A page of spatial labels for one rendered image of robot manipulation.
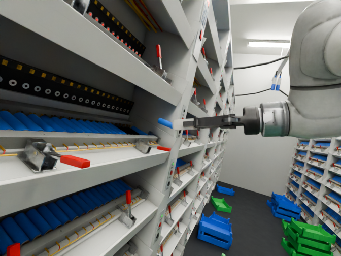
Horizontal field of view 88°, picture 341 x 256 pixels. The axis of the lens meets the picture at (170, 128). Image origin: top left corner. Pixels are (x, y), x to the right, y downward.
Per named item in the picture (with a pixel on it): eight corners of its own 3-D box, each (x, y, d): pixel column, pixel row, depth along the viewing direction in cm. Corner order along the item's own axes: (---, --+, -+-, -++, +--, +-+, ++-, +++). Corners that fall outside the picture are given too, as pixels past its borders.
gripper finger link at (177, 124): (195, 128, 52) (195, 128, 51) (173, 129, 54) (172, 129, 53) (195, 118, 52) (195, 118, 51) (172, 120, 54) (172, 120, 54)
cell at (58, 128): (46, 124, 35) (66, 140, 32) (36, 123, 33) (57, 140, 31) (49, 116, 34) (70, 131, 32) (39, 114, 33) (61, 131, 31)
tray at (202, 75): (213, 95, 127) (223, 77, 125) (195, 60, 70) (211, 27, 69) (189, 84, 134) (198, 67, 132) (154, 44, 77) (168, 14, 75)
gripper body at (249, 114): (257, 108, 51) (223, 111, 54) (260, 102, 43) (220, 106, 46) (258, 134, 50) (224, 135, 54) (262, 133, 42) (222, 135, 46)
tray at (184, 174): (196, 177, 128) (205, 160, 127) (163, 208, 72) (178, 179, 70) (173, 162, 135) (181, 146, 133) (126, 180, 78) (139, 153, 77)
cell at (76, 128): (65, 125, 38) (84, 139, 36) (57, 125, 37) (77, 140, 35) (68, 118, 38) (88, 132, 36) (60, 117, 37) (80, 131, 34)
